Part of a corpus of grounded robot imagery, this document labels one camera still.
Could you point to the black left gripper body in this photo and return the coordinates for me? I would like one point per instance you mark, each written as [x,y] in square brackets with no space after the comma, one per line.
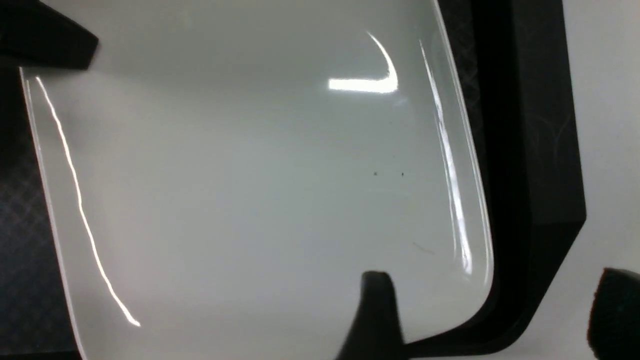
[32,34]

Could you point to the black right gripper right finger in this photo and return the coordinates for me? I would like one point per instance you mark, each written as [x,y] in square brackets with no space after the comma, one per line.
[614,320]

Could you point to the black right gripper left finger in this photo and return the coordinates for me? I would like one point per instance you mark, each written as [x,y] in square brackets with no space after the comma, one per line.
[376,330]

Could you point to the white square rice plate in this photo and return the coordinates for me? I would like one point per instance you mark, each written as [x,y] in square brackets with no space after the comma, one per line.
[224,173]

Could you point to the black serving tray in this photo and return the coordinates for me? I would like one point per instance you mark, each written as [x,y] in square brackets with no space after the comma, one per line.
[513,64]

